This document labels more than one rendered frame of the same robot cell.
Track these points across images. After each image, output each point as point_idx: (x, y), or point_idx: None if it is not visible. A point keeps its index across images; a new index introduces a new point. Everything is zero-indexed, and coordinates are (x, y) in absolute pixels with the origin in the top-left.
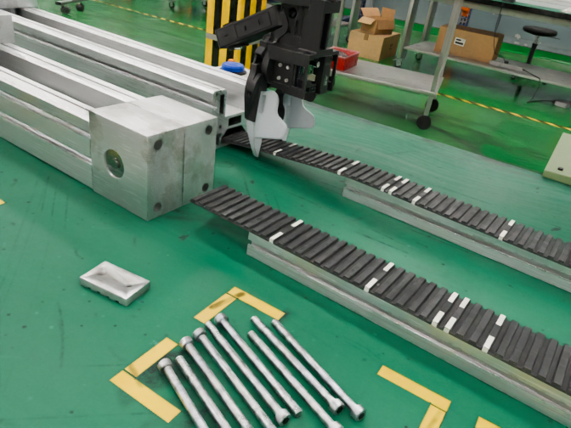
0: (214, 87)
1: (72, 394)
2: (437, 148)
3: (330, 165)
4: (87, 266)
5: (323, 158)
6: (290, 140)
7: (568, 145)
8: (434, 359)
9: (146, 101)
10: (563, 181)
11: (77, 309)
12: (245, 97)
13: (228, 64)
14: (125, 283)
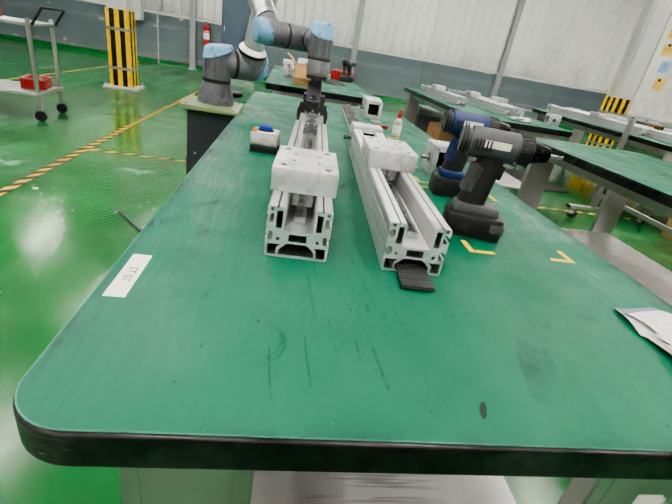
0: (321, 124)
1: (415, 151)
2: (238, 124)
3: (314, 129)
4: None
5: (310, 130)
6: (284, 141)
7: (199, 105)
8: None
9: (363, 126)
10: (238, 114)
11: None
12: (326, 119)
13: (269, 126)
14: None
